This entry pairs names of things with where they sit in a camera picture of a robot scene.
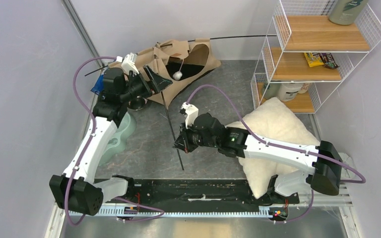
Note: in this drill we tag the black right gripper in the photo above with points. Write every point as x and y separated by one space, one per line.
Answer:
183 141

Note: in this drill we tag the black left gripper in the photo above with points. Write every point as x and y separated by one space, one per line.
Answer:
157 84

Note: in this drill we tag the beige fabric pet tent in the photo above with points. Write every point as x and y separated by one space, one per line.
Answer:
194 60

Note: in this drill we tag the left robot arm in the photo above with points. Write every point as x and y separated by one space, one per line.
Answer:
75 190

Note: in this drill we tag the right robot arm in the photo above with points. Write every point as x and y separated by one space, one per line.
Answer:
318 167

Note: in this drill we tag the steel pet bowl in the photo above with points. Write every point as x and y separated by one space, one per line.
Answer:
137 104

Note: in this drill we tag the mint green double pet bowl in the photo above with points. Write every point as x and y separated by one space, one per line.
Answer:
118 142

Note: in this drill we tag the white pompom toy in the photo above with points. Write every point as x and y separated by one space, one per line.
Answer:
177 75

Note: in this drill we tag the blue Doritos chip bag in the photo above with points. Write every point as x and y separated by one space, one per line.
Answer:
98 86

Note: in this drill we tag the cream fluffy pillow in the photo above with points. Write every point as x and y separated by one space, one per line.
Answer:
276 121

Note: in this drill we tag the yellow candy bag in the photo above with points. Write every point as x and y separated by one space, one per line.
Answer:
313 59

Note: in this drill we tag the dark brown candy bag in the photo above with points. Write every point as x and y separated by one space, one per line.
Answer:
328 61

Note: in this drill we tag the green bottle on top shelf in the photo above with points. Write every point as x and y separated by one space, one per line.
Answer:
344 12

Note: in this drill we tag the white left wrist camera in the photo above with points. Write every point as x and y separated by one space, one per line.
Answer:
127 64

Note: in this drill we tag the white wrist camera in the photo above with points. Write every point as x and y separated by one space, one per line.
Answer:
190 112
127 64

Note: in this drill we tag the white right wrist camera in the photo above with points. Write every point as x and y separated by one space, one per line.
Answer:
190 112

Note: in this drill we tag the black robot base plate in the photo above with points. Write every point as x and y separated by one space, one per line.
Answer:
201 195

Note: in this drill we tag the aluminium frame post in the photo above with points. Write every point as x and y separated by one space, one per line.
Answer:
70 9

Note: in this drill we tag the white wire shelf rack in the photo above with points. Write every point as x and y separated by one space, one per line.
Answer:
302 47

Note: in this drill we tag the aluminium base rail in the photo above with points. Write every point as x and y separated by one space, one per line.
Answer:
119 208

